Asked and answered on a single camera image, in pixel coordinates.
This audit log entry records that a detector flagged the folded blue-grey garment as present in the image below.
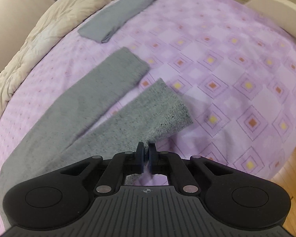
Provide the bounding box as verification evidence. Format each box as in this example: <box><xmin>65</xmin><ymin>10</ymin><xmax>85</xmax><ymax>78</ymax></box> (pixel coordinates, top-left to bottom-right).
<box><xmin>78</xmin><ymin>0</ymin><xmax>155</xmax><ymax>43</ymax></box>

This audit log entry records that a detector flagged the cream quilted comforter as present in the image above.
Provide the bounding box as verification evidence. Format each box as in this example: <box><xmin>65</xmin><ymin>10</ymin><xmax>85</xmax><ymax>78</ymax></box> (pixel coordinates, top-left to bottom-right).
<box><xmin>0</xmin><ymin>0</ymin><xmax>114</xmax><ymax>118</ymax></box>

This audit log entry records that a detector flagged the purple patterned bed sheet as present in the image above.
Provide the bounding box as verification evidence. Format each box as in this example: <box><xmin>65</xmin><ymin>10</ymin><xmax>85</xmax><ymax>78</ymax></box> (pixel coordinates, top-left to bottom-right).
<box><xmin>0</xmin><ymin>0</ymin><xmax>296</xmax><ymax>179</ymax></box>

